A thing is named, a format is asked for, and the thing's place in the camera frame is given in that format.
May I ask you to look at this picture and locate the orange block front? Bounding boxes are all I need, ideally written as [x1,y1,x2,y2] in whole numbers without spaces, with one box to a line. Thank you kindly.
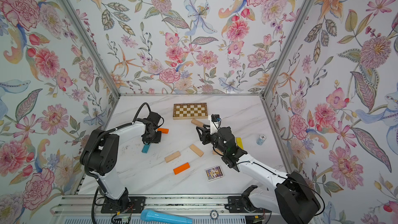
[173,162,190,175]

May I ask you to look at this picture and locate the small blue white cup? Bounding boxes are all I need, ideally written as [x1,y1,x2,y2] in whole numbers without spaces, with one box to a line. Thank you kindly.
[256,134,266,145]

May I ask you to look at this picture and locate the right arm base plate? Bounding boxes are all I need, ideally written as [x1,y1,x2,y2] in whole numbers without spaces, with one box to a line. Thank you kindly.
[224,196,270,214]

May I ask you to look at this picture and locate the natural block below chessboard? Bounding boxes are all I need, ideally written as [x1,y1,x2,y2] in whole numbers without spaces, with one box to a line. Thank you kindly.
[191,119,204,128]

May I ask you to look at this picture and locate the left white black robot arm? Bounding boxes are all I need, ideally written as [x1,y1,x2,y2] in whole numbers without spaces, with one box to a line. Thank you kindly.
[80,112,163,206]

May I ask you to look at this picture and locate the yellow block upper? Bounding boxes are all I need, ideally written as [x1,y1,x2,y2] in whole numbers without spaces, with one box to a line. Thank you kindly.
[236,138,244,149]

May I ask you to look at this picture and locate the wooden chessboard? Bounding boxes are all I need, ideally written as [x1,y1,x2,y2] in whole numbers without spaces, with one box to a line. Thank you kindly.
[173,103,208,120]

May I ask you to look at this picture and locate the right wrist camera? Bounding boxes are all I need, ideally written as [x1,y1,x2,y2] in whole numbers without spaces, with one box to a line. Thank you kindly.
[208,114,221,134]

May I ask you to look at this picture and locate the aluminium front rail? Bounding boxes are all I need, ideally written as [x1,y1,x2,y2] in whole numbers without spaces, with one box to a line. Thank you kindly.
[50,194,233,216]

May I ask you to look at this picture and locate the playing card box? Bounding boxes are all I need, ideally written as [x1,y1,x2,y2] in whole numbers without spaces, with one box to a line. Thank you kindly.
[205,166,224,181]

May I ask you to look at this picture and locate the teal wooden block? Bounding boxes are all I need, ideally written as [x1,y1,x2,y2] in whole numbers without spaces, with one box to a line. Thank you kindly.
[142,144,150,153]

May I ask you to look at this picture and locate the orange block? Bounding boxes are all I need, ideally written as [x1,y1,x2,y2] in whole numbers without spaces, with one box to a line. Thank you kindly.
[173,162,190,175]
[157,128,169,134]

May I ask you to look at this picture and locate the small round gauge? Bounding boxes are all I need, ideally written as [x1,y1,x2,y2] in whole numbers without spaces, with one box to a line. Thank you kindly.
[210,210,219,220]

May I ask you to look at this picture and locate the natural block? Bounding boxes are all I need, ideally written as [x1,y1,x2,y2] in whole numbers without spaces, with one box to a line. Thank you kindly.
[189,144,204,157]
[165,151,181,163]
[212,149,223,156]
[191,119,204,128]

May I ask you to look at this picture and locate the blue microphone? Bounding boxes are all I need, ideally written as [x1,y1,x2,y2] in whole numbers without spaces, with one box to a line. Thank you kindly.
[140,209,193,224]

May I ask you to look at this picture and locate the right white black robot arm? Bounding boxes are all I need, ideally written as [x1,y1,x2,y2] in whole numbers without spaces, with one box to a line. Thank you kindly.
[196,125,326,224]

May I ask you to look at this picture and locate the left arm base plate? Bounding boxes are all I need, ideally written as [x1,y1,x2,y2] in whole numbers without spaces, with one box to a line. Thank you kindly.
[101,197,146,214]

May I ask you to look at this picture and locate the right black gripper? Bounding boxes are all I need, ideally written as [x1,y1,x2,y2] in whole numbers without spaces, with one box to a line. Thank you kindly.
[198,124,229,158]

